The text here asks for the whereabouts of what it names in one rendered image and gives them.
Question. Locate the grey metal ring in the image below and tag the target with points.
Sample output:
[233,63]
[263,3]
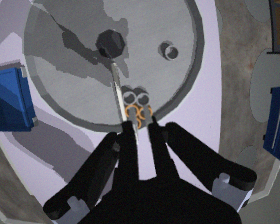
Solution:
[175,48]
[129,102]
[144,103]

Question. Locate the grey round turning table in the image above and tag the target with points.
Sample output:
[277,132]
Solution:
[68,47]

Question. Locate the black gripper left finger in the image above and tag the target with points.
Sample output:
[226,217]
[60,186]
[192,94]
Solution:
[80,195]

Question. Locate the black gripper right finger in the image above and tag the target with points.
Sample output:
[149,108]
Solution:
[232,183]

